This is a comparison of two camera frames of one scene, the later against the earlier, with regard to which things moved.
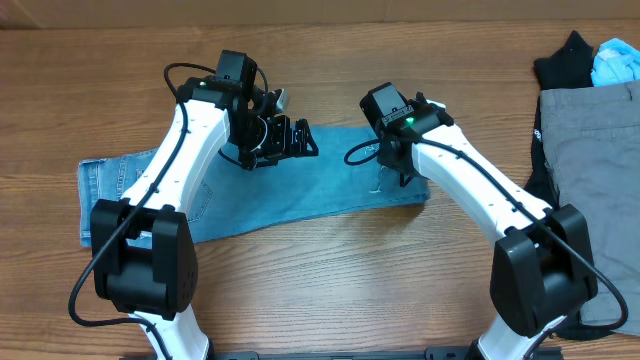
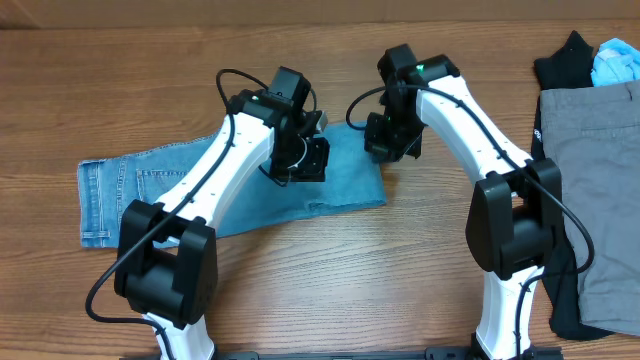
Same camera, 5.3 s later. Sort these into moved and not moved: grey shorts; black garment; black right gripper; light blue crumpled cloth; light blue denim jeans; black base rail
Moved: light blue denim jeans; black right gripper
Not moved: black garment; light blue crumpled cloth; grey shorts; black base rail
